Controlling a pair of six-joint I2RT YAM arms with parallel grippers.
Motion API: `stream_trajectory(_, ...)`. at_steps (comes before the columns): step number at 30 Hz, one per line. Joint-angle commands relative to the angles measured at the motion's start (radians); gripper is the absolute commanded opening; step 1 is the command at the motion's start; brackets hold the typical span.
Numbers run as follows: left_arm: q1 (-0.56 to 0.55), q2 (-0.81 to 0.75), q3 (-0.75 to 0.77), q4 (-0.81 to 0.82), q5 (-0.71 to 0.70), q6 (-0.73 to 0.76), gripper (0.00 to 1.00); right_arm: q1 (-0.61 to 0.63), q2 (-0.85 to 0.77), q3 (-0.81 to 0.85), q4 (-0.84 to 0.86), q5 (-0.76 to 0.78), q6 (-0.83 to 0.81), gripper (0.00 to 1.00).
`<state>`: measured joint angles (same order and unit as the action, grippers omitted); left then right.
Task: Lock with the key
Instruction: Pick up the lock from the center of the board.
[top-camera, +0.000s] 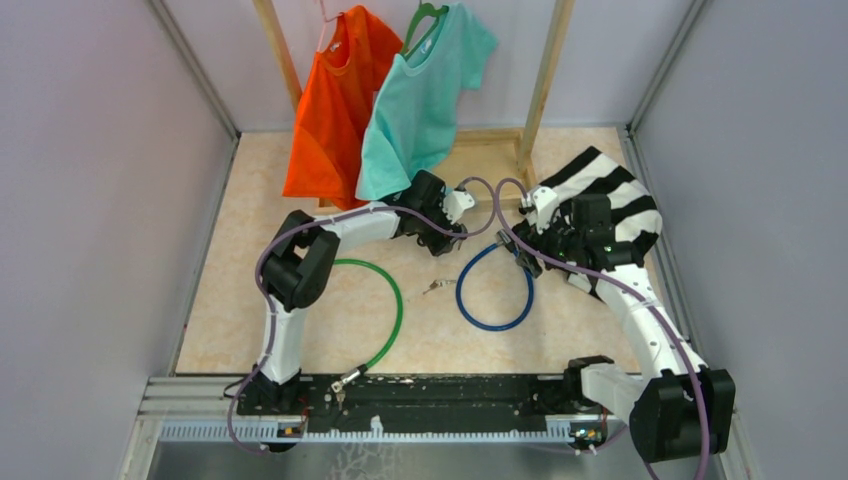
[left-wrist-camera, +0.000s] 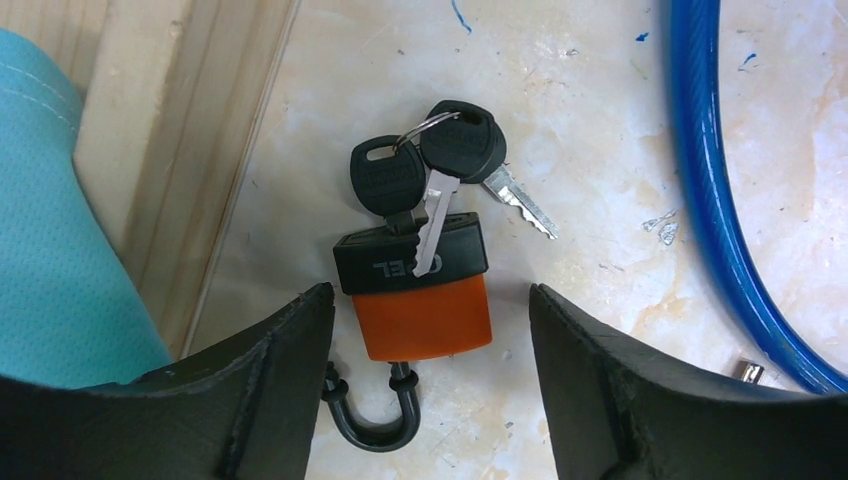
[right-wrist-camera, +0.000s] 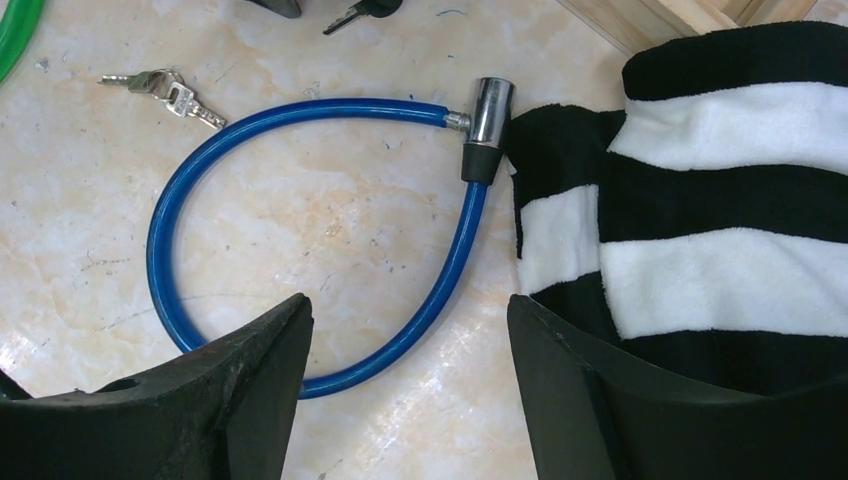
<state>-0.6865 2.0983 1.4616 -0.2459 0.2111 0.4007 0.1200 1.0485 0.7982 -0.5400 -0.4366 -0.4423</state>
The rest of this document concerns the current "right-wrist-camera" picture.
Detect silver cable lock keys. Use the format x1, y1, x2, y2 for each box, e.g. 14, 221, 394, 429
98, 69, 227, 130

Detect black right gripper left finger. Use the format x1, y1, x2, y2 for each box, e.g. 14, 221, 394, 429
1, 294, 314, 479

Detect black white striped cloth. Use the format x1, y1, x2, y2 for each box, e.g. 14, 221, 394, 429
506, 21, 847, 395

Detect black-headed padlock keys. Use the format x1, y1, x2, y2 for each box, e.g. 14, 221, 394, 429
323, 0, 403, 36

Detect green cable lock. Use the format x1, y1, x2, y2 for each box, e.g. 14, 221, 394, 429
1, 0, 46, 82

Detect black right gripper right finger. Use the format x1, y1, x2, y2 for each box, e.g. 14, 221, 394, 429
507, 295, 847, 479

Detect wooden clothes rack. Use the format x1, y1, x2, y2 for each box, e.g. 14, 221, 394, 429
561, 0, 816, 54

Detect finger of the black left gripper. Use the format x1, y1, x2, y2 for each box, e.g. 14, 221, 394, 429
249, 0, 302, 19

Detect blue cable lock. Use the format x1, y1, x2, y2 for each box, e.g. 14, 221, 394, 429
146, 77, 516, 400

